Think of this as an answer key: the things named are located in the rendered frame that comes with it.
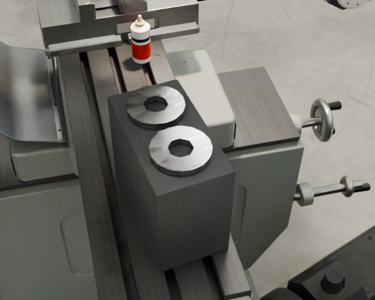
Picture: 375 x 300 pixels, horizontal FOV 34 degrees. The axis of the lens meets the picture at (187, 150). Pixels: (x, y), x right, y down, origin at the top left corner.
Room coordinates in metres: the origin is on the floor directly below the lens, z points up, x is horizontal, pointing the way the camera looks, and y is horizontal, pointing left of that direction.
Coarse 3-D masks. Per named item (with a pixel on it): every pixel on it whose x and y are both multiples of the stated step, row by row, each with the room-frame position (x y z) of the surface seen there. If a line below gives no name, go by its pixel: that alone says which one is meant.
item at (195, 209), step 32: (128, 96) 0.73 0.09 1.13; (160, 96) 0.72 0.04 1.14; (128, 128) 0.66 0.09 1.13; (160, 128) 0.66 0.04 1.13; (192, 128) 0.65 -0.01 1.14; (128, 160) 0.65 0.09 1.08; (160, 160) 0.59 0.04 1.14; (192, 160) 0.59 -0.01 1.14; (224, 160) 0.60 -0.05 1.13; (128, 192) 0.66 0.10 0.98; (160, 192) 0.54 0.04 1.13; (192, 192) 0.55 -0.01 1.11; (224, 192) 0.57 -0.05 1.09; (160, 224) 0.53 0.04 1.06; (192, 224) 0.55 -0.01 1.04; (224, 224) 0.57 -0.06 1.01; (160, 256) 0.53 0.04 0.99; (192, 256) 0.55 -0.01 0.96
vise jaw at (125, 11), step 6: (120, 0) 1.13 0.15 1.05; (126, 0) 1.14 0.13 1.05; (132, 0) 1.14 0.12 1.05; (138, 0) 1.14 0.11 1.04; (144, 0) 1.15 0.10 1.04; (120, 6) 1.13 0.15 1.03; (126, 6) 1.14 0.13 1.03; (132, 6) 1.14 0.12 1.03; (138, 6) 1.14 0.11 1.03; (144, 6) 1.15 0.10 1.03; (126, 12) 1.14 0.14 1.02; (132, 12) 1.14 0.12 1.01
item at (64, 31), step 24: (48, 0) 1.19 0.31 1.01; (72, 0) 1.19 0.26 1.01; (168, 0) 1.19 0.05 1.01; (192, 0) 1.20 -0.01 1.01; (48, 24) 1.10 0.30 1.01; (72, 24) 1.10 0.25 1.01; (96, 24) 1.12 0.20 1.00; (120, 24) 1.13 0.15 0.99; (168, 24) 1.16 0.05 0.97; (192, 24) 1.18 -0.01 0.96; (48, 48) 1.09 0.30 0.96; (72, 48) 1.09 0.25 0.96; (96, 48) 1.10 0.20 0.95
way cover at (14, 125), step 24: (0, 48) 1.14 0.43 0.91; (24, 48) 1.18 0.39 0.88; (0, 72) 1.05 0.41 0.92; (24, 72) 1.09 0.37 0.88; (48, 72) 1.11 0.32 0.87; (0, 96) 0.97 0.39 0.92; (24, 96) 1.01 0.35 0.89; (48, 96) 1.02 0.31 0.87; (0, 120) 0.90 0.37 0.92; (24, 120) 0.93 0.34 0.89; (48, 120) 0.95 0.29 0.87
